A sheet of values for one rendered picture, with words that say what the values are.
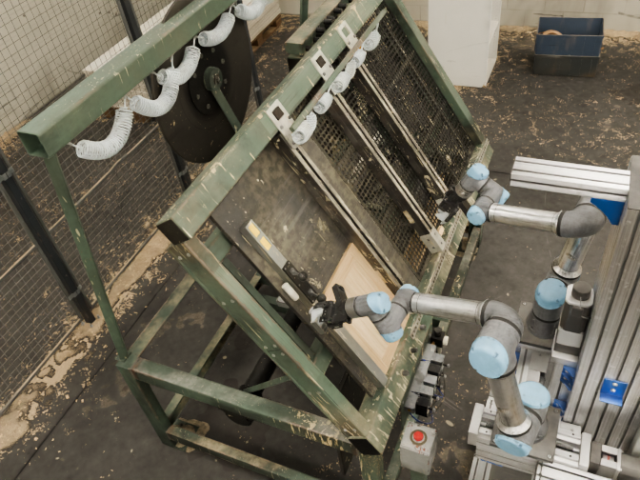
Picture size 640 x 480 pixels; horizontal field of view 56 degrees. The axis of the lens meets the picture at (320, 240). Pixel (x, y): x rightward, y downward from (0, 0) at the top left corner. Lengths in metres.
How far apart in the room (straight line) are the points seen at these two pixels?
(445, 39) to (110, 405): 4.40
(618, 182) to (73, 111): 1.72
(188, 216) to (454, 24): 4.50
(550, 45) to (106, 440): 5.16
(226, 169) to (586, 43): 4.82
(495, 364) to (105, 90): 1.61
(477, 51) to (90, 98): 4.52
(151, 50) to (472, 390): 2.55
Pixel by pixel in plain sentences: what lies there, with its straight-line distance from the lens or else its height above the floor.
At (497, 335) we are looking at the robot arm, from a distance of 1.87.
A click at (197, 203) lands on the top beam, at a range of 2.05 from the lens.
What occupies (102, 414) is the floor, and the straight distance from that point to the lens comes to 4.09.
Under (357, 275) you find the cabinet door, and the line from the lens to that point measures 2.66.
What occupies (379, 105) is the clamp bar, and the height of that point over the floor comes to 1.55.
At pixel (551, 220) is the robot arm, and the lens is 2.31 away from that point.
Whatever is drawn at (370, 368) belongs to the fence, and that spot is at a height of 1.00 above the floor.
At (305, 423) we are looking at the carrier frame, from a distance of 2.74.
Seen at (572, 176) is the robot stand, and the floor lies 2.03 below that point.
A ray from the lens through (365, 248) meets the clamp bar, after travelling 2.67.
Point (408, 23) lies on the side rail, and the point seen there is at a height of 1.66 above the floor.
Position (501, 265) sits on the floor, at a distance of 4.41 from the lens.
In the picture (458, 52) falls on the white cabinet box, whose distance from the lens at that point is 6.24.
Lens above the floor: 3.14
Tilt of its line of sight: 43 degrees down
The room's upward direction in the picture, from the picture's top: 9 degrees counter-clockwise
